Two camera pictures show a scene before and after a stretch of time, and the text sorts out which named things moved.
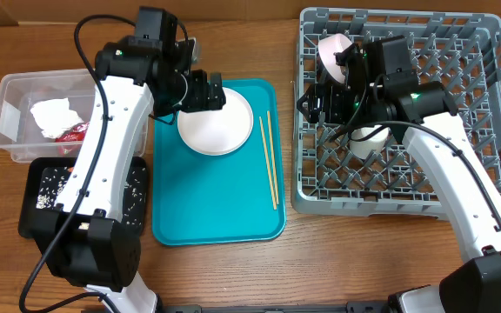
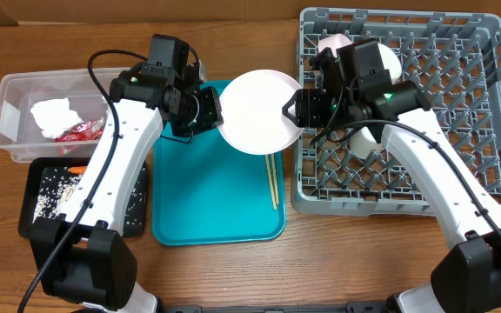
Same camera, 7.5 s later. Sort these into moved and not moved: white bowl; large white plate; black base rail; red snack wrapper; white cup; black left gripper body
Moved: black left gripper body; large white plate
Not moved: white bowl; white cup; red snack wrapper; black base rail
